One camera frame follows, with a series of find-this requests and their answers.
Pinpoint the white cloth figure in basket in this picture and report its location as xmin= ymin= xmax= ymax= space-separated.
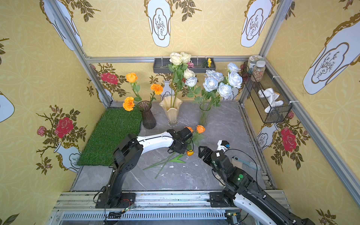
xmin=258 ymin=88 xmax=284 ymax=113

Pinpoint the yellow flower on shelf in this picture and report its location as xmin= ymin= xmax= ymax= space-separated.
xmin=207 ymin=58 xmax=212 ymax=68

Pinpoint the cream fluted glass vase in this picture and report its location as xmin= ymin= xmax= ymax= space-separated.
xmin=159 ymin=96 xmax=183 ymax=127

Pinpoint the orange marigold flower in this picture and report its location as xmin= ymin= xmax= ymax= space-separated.
xmin=149 ymin=84 xmax=163 ymax=103

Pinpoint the jar with white lid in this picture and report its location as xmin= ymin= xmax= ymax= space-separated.
xmin=251 ymin=61 xmax=266 ymax=82

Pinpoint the pink flower on shelf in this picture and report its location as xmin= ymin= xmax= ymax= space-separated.
xmin=187 ymin=61 xmax=194 ymax=68

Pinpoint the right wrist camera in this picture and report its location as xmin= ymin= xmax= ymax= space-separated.
xmin=217 ymin=140 xmax=230 ymax=153

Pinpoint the purple ribbed glass vase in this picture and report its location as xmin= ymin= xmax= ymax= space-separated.
xmin=137 ymin=101 xmax=157 ymax=129

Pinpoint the white rose flower large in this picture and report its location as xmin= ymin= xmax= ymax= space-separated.
xmin=212 ymin=71 xmax=224 ymax=83

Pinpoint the orange rose flower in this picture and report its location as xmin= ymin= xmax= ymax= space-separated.
xmin=126 ymin=73 xmax=142 ymax=102

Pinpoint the black wire basket shelf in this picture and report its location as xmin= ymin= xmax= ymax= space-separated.
xmin=241 ymin=63 xmax=292 ymax=123

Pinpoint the green artificial grass mat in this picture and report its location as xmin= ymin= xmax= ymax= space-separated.
xmin=77 ymin=107 xmax=142 ymax=166

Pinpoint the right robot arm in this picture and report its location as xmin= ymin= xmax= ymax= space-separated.
xmin=198 ymin=146 xmax=314 ymax=225

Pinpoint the white rose pile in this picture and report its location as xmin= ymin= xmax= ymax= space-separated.
xmin=185 ymin=77 xmax=206 ymax=105

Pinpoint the jar with patterned lid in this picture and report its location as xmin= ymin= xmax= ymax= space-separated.
xmin=247 ymin=55 xmax=263 ymax=74

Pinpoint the cream rose flower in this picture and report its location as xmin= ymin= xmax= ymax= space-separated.
xmin=169 ymin=52 xmax=191 ymax=95

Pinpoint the clear glass vase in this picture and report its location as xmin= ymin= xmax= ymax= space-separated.
xmin=199 ymin=102 xmax=211 ymax=127

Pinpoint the teal scrub brush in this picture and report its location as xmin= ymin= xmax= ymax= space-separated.
xmin=233 ymin=157 xmax=261 ymax=171

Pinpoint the grey wall shelf tray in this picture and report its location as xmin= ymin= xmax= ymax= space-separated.
xmin=152 ymin=57 xmax=216 ymax=74

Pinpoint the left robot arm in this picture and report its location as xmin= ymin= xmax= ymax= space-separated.
xmin=94 ymin=127 xmax=192 ymax=209

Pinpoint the orange tulip flower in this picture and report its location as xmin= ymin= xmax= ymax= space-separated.
xmin=143 ymin=151 xmax=194 ymax=170

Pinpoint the cream rose single stem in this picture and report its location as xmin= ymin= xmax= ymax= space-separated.
xmin=172 ymin=66 xmax=196 ymax=97

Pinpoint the orange carnation flower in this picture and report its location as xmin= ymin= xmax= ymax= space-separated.
xmin=122 ymin=97 xmax=141 ymax=112

